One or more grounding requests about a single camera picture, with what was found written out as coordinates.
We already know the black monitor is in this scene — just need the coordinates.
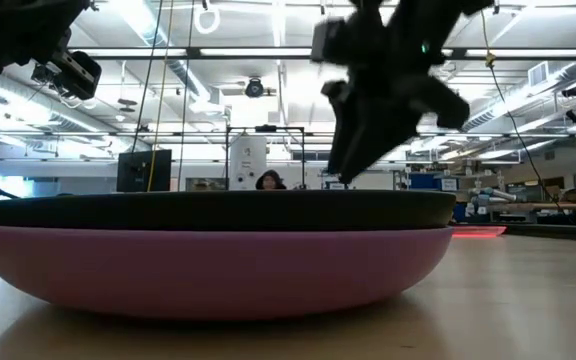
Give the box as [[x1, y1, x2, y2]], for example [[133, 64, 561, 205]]
[[116, 149, 173, 194]]

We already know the white hanging ring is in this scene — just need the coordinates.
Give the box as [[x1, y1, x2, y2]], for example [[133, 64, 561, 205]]
[[193, 2, 222, 35]]

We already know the black stand frame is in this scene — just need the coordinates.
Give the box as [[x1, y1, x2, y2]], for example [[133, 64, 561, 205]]
[[225, 124, 307, 191]]

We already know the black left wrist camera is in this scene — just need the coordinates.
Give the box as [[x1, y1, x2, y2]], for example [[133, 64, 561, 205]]
[[30, 48, 103, 101]]

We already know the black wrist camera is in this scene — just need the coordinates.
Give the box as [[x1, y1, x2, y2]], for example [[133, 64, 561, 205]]
[[30, 48, 103, 101], [310, 16, 354, 65]]

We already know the mauve pink plastic plate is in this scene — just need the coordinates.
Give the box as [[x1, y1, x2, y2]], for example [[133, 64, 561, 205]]
[[0, 222, 455, 321]]

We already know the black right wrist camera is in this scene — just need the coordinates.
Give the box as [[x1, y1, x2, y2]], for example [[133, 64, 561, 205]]
[[310, 16, 354, 65]]

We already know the person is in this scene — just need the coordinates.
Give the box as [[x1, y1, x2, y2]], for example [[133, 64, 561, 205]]
[[255, 168, 288, 191]]

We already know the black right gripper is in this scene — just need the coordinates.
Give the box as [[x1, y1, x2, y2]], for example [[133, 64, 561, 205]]
[[320, 0, 471, 185]]

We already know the black table frame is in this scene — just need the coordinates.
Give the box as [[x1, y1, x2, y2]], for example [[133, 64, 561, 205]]
[[502, 222, 576, 244]]

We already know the black cable with yellow tie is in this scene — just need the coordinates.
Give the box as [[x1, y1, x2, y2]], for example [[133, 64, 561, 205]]
[[480, 9, 564, 211]]

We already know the translucent pink plastic plate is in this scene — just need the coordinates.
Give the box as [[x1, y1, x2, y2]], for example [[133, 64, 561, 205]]
[[451, 225, 508, 239]]

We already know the yellow hanging cable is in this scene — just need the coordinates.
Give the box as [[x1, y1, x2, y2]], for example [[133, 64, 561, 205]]
[[146, 0, 175, 193]]

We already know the round black ceiling device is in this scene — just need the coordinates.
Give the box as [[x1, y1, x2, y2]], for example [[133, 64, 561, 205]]
[[244, 77, 265, 99]]

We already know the white cylindrical tank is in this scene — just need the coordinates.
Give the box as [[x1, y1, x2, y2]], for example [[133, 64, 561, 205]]
[[228, 135, 268, 191]]

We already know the black hanging cable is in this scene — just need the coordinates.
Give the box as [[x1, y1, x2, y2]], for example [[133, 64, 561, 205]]
[[176, 0, 197, 191], [131, 0, 164, 154]]

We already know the blue bin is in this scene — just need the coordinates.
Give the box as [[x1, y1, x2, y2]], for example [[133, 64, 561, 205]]
[[408, 172, 459, 192]]

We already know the black overhead gantry bar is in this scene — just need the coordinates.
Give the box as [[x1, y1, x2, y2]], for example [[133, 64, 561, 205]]
[[67, 46, 576, 61]]

